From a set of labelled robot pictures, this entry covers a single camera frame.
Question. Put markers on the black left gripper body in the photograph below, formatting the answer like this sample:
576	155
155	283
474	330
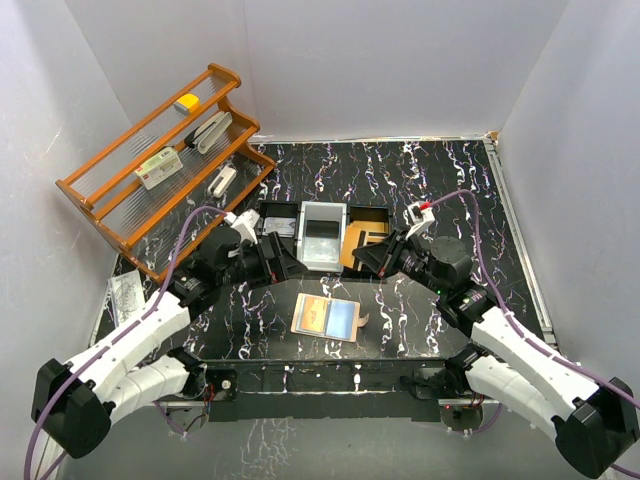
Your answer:
250	266

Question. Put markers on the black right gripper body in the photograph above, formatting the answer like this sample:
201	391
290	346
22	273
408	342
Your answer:
413	262

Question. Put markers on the gold card with magnetic stripe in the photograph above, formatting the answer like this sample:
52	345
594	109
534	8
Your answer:
356	237

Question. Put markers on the beige leather card holder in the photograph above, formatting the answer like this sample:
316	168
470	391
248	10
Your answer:
344	319

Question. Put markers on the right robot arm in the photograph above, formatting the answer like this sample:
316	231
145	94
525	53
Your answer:
591	421

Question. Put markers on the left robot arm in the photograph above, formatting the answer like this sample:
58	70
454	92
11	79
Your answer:
76	403

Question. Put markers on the silver card in left tray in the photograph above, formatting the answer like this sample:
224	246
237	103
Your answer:
283	226

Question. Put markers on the black right tray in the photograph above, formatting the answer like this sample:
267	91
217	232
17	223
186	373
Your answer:
367	213

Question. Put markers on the black tray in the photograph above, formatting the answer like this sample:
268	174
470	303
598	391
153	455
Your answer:
277	209
367	213

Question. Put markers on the white tray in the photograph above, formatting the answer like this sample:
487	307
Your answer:
320	236

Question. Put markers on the black left tray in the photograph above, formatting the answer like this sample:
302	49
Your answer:
277	209

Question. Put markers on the small white stapler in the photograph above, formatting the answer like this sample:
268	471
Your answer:
221	182

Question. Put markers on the orange wooden shelf rack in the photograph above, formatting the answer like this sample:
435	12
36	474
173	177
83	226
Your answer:
162	186

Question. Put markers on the white printed paper sheet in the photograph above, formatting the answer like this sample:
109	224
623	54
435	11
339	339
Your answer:
127	296

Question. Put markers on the white staples box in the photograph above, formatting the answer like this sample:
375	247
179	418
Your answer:
159	167

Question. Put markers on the white black stapler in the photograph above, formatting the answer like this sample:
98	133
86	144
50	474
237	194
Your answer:
204	137

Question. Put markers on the yellow white tape measure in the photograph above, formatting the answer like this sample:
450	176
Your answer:
187	104

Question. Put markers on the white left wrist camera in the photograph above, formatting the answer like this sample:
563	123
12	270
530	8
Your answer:
244	224

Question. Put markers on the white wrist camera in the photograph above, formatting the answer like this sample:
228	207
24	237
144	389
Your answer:
244	224
421	217

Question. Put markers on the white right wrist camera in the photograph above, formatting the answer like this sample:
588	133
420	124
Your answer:
421	217

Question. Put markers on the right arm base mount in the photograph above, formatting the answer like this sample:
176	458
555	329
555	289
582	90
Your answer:
435	383

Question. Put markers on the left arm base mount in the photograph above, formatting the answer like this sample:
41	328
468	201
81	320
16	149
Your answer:
209	385

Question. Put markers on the aluminium frame rail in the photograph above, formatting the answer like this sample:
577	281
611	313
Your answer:
341	389

